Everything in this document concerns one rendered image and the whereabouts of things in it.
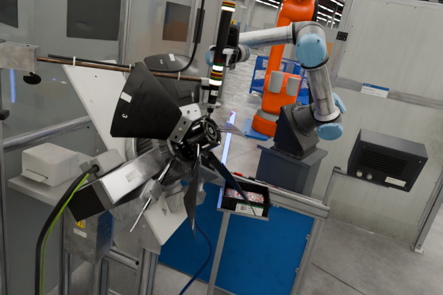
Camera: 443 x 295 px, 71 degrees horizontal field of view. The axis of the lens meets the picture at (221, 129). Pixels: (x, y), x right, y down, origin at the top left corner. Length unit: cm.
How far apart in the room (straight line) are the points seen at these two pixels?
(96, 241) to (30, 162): 41
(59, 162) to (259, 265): 114
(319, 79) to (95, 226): 105
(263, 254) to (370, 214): 164
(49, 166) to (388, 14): 253
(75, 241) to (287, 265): 104
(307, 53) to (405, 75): 172
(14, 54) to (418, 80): 267
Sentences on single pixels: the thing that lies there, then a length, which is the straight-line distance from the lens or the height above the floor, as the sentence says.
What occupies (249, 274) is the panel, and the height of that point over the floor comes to 31.
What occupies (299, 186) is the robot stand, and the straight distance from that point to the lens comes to 170.
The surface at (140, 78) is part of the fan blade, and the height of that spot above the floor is 139.
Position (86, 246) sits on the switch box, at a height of 69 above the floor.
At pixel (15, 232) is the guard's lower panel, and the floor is 56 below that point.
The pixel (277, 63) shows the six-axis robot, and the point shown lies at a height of 113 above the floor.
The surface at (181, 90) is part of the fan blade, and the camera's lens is 117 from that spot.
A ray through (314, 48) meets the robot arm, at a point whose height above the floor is 155.
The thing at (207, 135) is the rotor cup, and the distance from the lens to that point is 104.
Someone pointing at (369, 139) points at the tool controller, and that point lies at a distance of 145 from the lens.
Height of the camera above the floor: 158
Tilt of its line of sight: 19 degrees down
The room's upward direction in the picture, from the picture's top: 11 degrees clockwise
